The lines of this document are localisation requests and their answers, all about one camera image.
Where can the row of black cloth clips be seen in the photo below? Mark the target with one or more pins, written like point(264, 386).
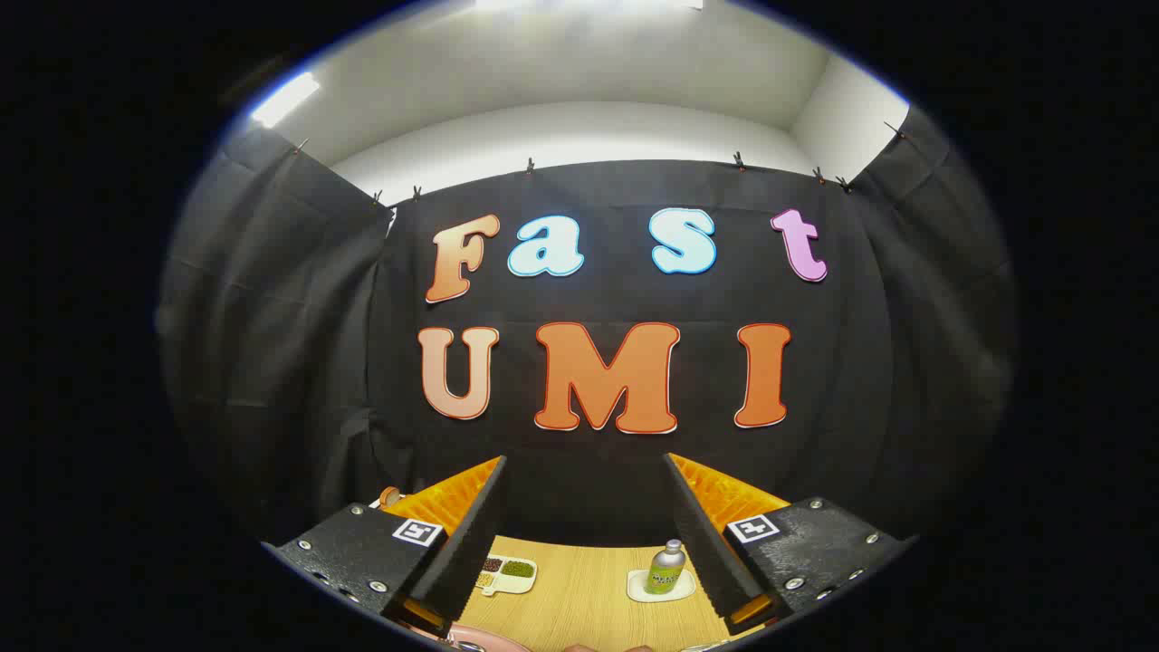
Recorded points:
point(739, 161)

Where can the pink round plate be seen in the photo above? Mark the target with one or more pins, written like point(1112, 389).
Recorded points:
point(489, 641)

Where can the toasted bread slice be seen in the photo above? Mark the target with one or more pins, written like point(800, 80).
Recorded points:
point(389, 496)

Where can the long ceiling light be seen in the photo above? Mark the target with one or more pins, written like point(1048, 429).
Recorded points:
point(589, 4)
point(285, 98)

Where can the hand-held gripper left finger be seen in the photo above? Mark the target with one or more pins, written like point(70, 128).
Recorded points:
point(471, 543)

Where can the green soda bottle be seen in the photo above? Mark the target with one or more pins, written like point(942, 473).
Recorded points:
point(665, 570)

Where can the white divided dish with beans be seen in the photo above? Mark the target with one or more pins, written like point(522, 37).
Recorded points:
point(512, 575)

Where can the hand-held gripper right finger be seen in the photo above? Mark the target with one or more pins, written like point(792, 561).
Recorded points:
point(702, 543)

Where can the white square coaster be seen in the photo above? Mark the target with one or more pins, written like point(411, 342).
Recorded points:
point(638, 589)

